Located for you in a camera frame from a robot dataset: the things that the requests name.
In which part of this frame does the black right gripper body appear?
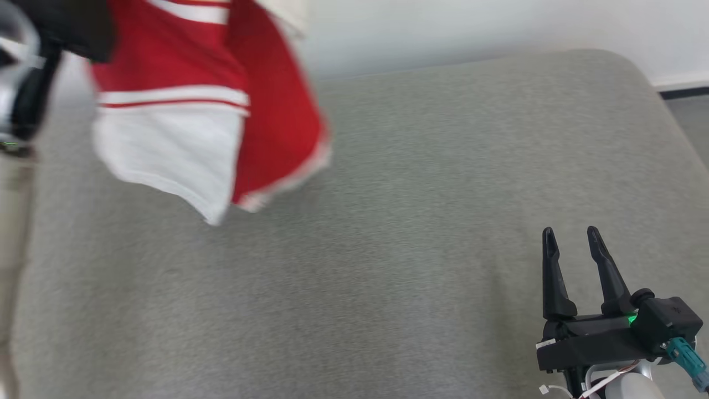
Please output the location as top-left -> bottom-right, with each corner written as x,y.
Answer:
536,313 -> 655,392

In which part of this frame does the black baseboard strip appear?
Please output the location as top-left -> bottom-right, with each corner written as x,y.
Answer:
658,86 -> 709,101

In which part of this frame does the grey fabric sofa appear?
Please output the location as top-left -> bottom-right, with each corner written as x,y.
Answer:
11,49 -> 709,399

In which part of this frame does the red white basketball jersey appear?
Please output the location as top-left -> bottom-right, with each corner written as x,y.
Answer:
89,0 -> 333,227

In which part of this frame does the teal right camera connector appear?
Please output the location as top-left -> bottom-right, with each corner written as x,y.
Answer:
664,337 -> 709,392

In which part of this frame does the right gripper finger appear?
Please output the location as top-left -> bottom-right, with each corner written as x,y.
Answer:
542,227 -> 578,320
587,226 -> 638,316

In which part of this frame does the white right gripper cable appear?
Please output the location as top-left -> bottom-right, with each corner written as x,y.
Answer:
540,360 -> 640,399

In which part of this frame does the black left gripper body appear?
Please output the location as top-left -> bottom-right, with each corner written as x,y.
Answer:
17,0 -> 117,62

